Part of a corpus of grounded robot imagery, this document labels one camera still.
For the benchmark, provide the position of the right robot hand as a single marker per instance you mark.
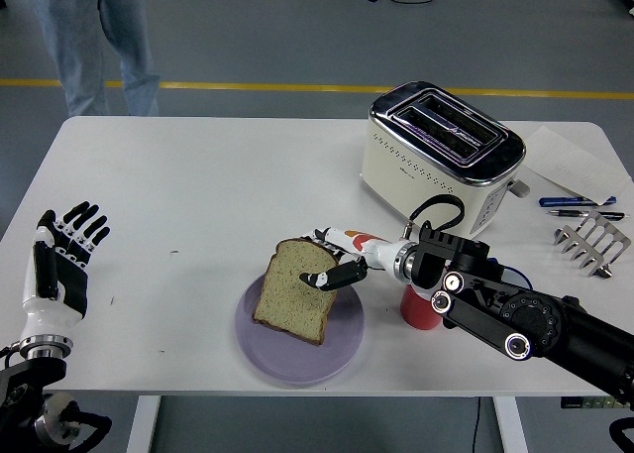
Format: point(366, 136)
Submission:
point(366, 247)

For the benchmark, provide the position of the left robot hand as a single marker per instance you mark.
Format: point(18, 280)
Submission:
point(69, 284)

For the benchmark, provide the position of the bread slice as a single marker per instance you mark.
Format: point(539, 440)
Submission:
point(287, 304)

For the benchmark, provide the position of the purple plate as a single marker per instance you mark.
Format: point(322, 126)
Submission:
point(297, 364)

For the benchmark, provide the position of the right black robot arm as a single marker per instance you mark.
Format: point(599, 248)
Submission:
point(535, 324)

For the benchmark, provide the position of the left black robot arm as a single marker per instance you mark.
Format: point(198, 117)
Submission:
point(25, 393)

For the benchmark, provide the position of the red enamel mug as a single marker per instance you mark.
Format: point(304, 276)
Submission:
point(416, 314)

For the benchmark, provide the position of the cream and chrome toaster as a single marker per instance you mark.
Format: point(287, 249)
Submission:
point(421, 175)

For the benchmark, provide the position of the white table leg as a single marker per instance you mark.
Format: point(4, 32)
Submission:
point(510, 423)
point(142, 423)

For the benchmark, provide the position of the yellow floor tape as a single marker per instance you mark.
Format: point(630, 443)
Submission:
point(247, 85)

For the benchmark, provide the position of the blue pen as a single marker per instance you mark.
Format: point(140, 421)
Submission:
point(564, 201)

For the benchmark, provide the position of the black pen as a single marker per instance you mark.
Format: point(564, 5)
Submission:
point(574, 213)

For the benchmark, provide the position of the white paper sheet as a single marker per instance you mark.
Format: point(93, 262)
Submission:
point(560, 160)

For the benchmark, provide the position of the metal toast rack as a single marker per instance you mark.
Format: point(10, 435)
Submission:
point(594, 245)

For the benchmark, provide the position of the person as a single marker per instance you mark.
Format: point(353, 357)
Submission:
point(79, 41)

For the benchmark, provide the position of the black table control panel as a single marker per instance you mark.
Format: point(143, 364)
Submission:
point(579, 402)

